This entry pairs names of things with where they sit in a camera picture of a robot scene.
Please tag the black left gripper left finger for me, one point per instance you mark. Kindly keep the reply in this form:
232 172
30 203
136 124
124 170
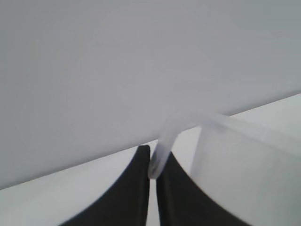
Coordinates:
127 200

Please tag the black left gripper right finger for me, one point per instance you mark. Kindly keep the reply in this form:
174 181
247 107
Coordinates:
178 202

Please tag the translucent plastic measuring cup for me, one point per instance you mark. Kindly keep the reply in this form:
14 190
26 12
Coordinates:
247 164

